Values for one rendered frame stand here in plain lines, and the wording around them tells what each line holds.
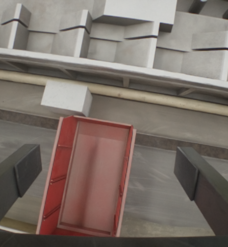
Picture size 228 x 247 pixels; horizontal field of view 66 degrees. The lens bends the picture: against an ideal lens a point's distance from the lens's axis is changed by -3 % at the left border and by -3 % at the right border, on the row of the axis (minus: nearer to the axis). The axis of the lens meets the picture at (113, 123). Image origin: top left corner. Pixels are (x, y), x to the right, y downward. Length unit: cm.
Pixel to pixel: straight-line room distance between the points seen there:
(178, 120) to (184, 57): 21
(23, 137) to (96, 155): 25
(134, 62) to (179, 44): 13
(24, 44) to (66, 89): 16
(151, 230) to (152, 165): 19
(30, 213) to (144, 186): 37
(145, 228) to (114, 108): 38
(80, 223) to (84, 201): 7
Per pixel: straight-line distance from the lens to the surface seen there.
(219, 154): 67
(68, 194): 61
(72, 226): 61
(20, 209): 68
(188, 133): 62
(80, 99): 51
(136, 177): 59
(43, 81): 65
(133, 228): 62
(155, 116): 60
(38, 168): 17
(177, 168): 17
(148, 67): 44
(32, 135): 65
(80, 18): 50
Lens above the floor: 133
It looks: 80 degrees down
